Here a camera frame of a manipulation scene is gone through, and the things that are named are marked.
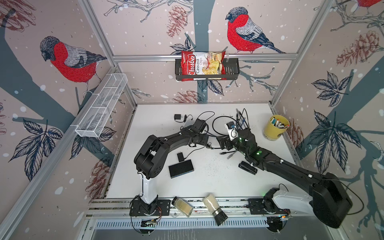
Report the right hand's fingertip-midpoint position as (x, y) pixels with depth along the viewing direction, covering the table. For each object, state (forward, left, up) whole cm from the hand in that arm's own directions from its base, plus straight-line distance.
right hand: (221, 135), depth 83 cm
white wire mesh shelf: (-4, +64, +17) cm, 66 cm away
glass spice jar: (-34, +18, -12) cm, 40 cm away
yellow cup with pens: (+11, -35, -5) cm, 37 cm away
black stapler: (-12, -15, -14) cm, 24 cm away
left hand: (+4, +10, -10) cm, 15 cm away
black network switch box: (-14, +23, -15) cm, 31 cm away
